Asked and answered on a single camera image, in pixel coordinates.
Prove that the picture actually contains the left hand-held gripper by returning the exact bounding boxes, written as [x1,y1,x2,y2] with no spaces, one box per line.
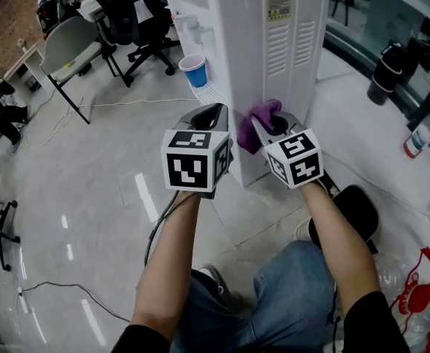
[160,102,235,200]

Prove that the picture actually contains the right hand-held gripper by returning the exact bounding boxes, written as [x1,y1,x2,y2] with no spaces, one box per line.
[250,111,340,199]

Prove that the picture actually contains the purple cleaning cloth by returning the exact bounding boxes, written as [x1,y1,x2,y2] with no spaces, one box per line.
[235,100,284,156]

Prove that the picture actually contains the white water dispenser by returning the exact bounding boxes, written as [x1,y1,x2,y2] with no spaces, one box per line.
[159,0,332,188]

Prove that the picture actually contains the person's right forearm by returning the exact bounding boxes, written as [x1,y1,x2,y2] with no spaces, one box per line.
[299,182,381,315]

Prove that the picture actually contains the person's left forearm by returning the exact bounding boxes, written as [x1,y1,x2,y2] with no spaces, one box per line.
[130,191,201,332]

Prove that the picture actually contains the empty clear water jug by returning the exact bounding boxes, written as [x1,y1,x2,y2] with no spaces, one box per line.
[374,246,430,353]

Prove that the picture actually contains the blue paper cup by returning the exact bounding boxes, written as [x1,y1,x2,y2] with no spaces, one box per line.
[178,53,209,88]

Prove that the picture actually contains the person's grey sneaker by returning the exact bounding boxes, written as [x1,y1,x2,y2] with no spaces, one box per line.
[196,265,234,305]
[294,217,313,243]

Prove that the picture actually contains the white bin with black liner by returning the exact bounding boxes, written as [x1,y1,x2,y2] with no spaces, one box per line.
[307,185,380,255]

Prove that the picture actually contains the black insulated bottle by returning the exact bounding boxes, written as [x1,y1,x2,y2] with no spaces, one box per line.
[367,42,406,106]

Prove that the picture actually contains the black office chair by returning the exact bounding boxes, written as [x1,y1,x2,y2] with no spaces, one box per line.
[82,0,182,88]

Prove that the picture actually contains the clear bottle with red cap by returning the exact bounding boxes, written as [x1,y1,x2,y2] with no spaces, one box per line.
[403,105,430,160]

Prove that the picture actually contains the grey folding chair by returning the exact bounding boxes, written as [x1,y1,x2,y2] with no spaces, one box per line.
[39,15,131,125]

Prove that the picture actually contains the person's blue jeans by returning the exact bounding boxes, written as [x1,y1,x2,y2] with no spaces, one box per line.
[170,240,343,353]

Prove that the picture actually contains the white desk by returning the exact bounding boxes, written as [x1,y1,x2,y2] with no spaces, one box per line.
[3,37,54,92]

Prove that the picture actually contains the person's black shirt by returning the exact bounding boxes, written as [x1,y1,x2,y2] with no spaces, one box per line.
[111,290,410,353]

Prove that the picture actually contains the black chair base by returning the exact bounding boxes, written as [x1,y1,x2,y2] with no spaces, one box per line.
[0,188,21,271]

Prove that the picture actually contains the white floor cable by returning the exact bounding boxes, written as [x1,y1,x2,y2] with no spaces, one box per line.
[40,97,201,146]

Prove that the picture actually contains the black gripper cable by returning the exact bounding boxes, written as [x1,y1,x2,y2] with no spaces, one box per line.
[143,191,201,268]

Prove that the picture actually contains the black floor cable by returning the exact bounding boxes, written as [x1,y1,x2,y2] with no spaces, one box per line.
[18,280,132,324]

